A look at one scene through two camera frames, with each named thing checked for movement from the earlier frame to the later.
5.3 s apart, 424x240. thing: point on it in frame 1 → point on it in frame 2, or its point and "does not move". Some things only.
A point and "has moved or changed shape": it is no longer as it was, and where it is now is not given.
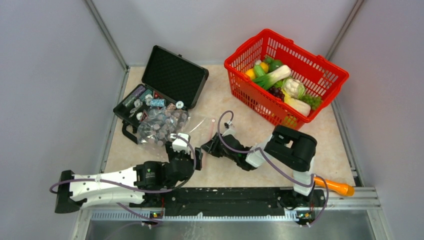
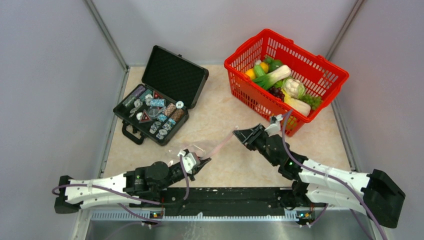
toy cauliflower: [293, 87] does not move
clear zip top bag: [157, 124] has moved or changed shape
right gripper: [211, 146] → [249, 136]
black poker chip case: [169, 80] does not move
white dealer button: [179, 104] does not move
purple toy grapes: [277, 92] does not move
